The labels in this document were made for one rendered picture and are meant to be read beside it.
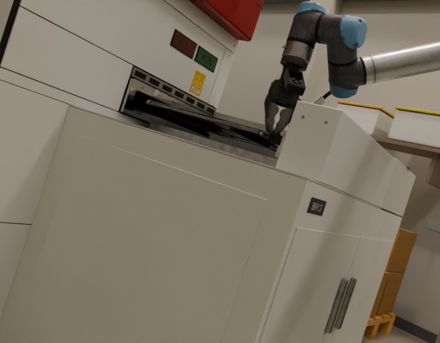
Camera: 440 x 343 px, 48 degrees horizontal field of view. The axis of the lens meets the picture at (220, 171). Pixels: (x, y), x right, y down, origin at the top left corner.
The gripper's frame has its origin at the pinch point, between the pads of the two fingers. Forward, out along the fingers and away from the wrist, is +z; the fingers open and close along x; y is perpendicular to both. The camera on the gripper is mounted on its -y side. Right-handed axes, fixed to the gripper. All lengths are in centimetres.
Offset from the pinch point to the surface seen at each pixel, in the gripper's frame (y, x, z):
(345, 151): -30.5, -10.4, 1.6
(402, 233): 204, -139, 18
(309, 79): 370, -76, -98
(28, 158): -12, 53, 24
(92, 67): -4.5, 47.6, -0.9
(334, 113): -37.2, -4.2, -3.7
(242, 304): -40, 2, 34
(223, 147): -0.9, 11.0, 7.3
